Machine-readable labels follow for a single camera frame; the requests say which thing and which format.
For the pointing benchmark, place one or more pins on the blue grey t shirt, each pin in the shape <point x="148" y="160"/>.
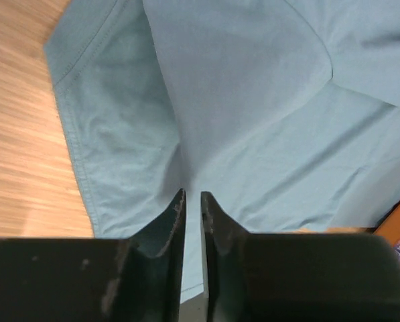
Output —
<point x="288" y="112"/>

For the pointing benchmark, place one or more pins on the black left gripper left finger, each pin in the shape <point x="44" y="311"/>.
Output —
<point x="156" y="264"/>

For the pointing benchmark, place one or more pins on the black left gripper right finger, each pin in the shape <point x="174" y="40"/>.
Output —
<point x="225" y="277"/>

